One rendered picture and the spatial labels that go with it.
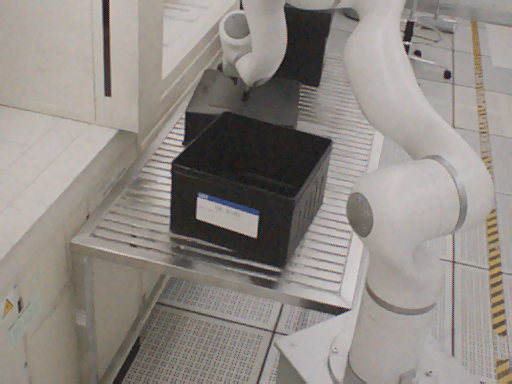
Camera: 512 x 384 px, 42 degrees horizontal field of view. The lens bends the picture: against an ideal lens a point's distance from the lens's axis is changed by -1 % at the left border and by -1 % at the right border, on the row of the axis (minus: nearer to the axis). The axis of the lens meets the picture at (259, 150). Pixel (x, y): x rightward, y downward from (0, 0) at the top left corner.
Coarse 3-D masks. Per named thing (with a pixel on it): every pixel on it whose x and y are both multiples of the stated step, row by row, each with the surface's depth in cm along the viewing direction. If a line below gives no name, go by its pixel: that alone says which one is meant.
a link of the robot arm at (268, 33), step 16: (256, 0) 134; (272, 0) 133; (256, 16) 138; (272, 16) 138; (256, 32) 139; (272, 32) 140; (256, 48) 140; (272, 48) 141; (240, 64) 149; (256, 64) 143; (272, 64) 144; (256, 80) 148
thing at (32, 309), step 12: (36, 300) 137; (24, 312) 132; (36, 312) 138; (12, 324) 129; (24, 324) 133; (12, 336) 129; (12, 348) 130; (132, 348) 208; (132, 360) 210; (120, 372) 201
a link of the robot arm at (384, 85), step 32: (352, 0) 110; (384, 0) 108; (352, 32) 108; (384, 32) 104; (352, 64) 105; (384, 64) 102; (384, 96) 102; (416, 96) 102; (384, 128) 104; (416, 128) 102; (448, 128) 101; (416, 160) 107; (448, 160) 100; (480, 160) 101; (480, 192) 99
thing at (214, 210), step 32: (224, 128) 164; (256, 128) 161; (288, 128) 157; (192, 160) 151; (224, 160) 169; (256, 160) 165; (288, 160) 161; (320, 160) 146; (192, 192) 141; (224, 192) 138; (256, 192) 135; (288, 192) 162; (320, 192) 156; (192, 224) 145; (224, 224) 142; (256, 224) 138; (288, 224) 136; (256, 256) 143; (288, 256) 141
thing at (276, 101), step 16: (208, 80) 192; (224, 80) 193; (240, 80) 194; (272, 80) 196; (288, 80) 197; (192, 96) 183; (208, 96) 184; (224, 96) 184; (240, 96) 185; (256, 96) 186; (272, 96) 187; (288, 96) 188; (192, 112) 175; (208, 112) 176; (240, 112) 177; (256, 112) 178; (272, 112) 179; (288, 112) 180; (192, 128) 177
